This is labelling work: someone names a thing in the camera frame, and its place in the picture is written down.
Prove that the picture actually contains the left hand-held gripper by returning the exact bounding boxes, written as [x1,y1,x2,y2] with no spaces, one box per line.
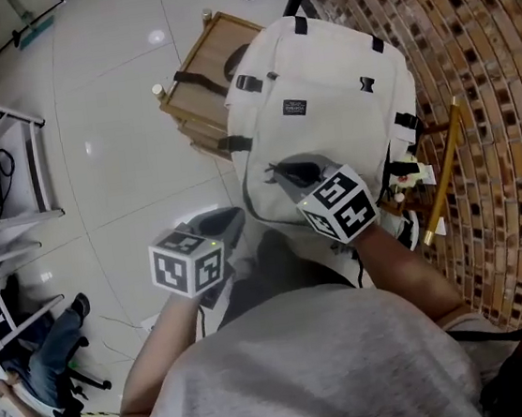
[143,203,259,318]

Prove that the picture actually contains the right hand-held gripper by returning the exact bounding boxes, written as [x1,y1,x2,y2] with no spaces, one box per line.
[272,143,384,252]

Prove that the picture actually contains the white backpack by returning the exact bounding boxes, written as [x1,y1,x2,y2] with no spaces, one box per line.
[212,0,435,253]

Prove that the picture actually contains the person's right forearm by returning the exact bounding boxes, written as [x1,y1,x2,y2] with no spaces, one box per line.
[351,212,470,333]

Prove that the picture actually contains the person's left forearm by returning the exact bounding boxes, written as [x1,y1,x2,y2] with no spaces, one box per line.
[103,289,217,417]

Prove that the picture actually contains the yellow green plush toy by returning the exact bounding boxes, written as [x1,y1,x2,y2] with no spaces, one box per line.
[391,158,434,193]

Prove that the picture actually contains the person's grey shirt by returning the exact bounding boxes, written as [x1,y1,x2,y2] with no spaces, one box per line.
[82,259,522,417]

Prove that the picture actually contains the black office chair base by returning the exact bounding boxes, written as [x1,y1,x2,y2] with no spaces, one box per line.
[62,333,115,397]

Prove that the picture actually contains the white metal shelf rack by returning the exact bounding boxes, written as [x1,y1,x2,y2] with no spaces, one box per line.
[0,71,84,359]

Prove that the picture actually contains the green floor mop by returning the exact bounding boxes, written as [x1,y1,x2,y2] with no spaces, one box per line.
[6,0,64,51]

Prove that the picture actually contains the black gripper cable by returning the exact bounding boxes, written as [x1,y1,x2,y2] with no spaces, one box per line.
[196,303,211,339]
[349,245,369,290]

